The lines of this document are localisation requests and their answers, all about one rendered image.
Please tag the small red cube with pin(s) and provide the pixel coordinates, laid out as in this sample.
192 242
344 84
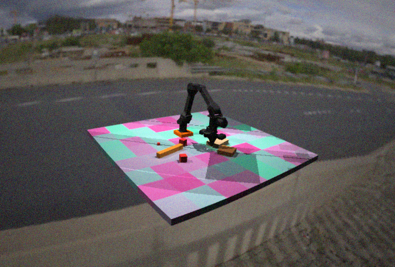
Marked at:
182 158
183 141

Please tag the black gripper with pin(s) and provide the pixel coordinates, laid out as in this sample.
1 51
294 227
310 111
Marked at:
220 136

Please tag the orange long bar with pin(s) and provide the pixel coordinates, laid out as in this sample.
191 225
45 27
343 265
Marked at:
169 150

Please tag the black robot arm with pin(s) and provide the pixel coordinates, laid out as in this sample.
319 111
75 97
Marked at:
213 109

